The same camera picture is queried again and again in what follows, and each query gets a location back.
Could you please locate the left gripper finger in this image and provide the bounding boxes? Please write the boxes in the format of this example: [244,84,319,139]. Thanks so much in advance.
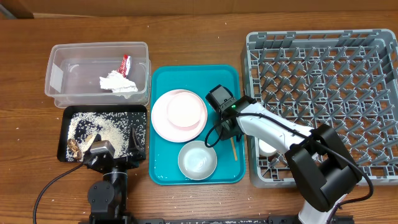
[86,134,102,152]
[129,127,145,154]

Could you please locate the rice and food scraps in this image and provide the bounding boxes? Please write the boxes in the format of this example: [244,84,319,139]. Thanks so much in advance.
[65,112,147,162]

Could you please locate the wooden chopstick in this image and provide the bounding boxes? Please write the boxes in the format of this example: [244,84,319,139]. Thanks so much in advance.
[230,137,238,161]

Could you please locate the white cup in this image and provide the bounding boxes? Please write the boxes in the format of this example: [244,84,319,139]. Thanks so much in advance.
[258,140,277,157]

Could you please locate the grey bowl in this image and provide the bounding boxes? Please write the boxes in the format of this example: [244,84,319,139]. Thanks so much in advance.
[178,141,218,180]

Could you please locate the pink bowl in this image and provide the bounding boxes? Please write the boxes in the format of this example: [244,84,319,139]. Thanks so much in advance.
[167,91,203,128]

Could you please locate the pink plate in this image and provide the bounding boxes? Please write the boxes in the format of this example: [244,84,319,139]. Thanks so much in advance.
[151,90,208,142]

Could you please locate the white napkin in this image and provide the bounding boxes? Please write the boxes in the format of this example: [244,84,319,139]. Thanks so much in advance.
[99,70,138,99]

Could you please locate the red snack wrapper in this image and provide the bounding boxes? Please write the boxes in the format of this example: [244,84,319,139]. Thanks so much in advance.
[117,55,131,78]

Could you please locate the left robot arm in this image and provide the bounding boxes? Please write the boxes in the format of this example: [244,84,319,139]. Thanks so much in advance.
[83,128,146,223]

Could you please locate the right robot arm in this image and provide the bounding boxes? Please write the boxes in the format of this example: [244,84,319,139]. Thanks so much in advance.
[206,85,363,223]

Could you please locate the grey dishwasher rack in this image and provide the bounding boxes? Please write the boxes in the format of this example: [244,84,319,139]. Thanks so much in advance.
[242,29,397,185]

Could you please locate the black tray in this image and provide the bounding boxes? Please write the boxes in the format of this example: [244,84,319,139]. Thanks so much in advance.
[57,105,147,162]

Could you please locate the teal serving tray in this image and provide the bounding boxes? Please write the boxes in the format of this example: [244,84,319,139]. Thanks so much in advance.
[149,65,246,185]

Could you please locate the clear plastic bin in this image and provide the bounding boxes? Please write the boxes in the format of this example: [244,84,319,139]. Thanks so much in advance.
[44,42,151,108]

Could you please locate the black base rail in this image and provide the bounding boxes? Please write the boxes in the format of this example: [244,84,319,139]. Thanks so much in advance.
[77,214,355,224]

